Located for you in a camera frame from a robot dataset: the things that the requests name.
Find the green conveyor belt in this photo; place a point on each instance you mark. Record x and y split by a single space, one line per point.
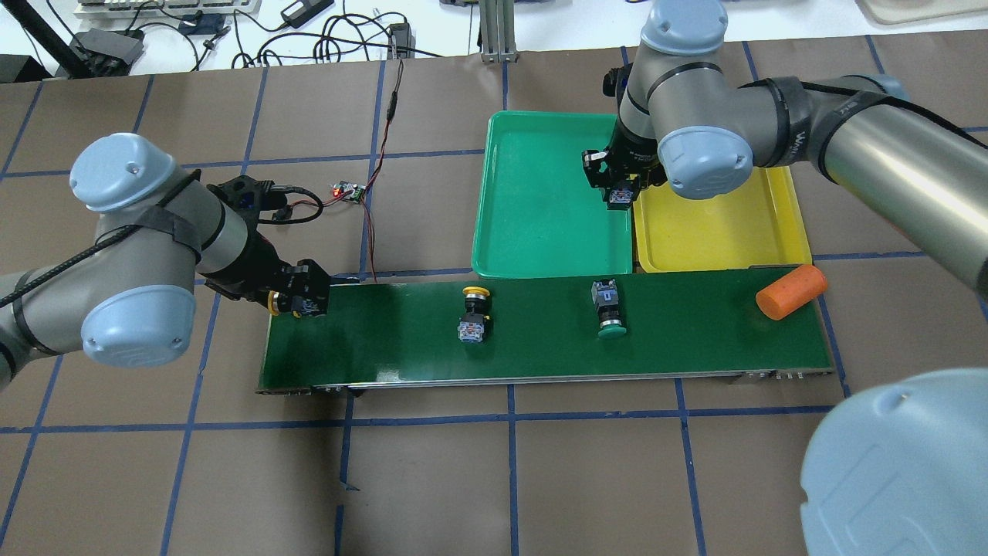
679 325

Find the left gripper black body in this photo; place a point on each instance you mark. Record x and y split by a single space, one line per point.
258 272

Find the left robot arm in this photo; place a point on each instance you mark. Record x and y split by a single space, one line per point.
128 300

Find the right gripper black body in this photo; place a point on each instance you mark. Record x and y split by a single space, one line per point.
634 157

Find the motor speed controller board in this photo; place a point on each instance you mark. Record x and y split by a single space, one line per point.
348 192

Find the aluminium frame post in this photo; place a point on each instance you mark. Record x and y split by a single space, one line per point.
497 31

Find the yellow push button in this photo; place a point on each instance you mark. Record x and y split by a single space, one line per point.
295 305
474 324

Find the white keyboard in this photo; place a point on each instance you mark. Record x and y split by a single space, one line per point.
119 10

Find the green push button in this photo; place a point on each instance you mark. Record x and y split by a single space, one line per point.
606 299
621 196

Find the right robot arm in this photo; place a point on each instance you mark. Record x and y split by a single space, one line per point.
898 469

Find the plain orange cylinder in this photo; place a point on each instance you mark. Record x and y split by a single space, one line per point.
791 292

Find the yellow plastic tray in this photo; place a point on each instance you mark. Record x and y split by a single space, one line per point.
721 207

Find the green plastic tray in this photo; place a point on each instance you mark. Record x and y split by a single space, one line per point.
538 217

